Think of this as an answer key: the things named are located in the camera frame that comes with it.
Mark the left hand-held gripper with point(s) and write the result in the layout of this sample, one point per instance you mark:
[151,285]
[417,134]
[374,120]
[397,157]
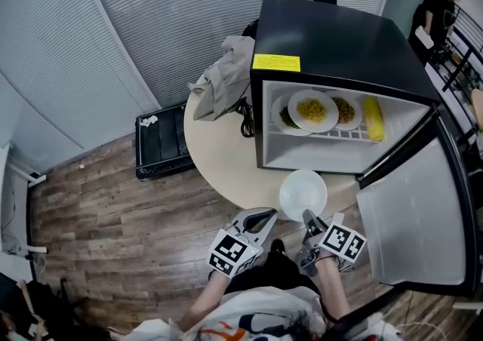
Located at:
[232,250]

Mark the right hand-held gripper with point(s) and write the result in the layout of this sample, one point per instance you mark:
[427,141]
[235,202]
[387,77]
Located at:
[339,241]

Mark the black mini fridge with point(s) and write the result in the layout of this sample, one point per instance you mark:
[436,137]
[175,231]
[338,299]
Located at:
[339,41]

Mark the person's left forearm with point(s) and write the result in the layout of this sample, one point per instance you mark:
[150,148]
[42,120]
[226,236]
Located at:
[205,300]

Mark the person's right forearm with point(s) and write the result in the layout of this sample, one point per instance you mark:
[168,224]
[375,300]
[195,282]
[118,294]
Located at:
[334,290]

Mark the white plate with green food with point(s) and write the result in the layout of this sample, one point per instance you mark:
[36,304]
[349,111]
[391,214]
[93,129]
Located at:
[283,116]

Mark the white plate with yellow food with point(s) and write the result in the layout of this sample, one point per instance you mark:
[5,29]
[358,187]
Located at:
[312,111]

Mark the white plate with brown food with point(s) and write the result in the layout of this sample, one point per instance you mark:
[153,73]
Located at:
[346,110]

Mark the yellow fridge sticker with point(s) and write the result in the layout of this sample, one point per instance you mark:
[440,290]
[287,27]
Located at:
[276,62]

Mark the person's black shoe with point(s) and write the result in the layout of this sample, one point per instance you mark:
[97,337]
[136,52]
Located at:
[277,246]

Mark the person's black trousers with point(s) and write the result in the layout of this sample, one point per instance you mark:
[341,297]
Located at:
[277,273]

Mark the person's white printed shirt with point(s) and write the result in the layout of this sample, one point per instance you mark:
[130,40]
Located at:
[264,317]

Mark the yellow corn cob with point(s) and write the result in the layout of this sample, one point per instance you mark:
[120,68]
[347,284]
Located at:
[373,118]

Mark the black floor tray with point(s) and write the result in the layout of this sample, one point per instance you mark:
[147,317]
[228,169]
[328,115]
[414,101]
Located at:
[162,143]

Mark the beige cloth jacket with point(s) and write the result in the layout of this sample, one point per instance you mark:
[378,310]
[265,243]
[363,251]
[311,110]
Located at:
[224,79]

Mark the crumpled white paper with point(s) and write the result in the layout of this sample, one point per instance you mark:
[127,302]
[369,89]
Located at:
[149,120]

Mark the white flat box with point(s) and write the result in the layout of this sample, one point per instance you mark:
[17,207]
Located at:
[424,36]

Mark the black metal rack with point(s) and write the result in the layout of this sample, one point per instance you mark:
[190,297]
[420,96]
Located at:
[458,56]

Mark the white desk frame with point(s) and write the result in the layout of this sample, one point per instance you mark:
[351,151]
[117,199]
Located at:
[22,196]

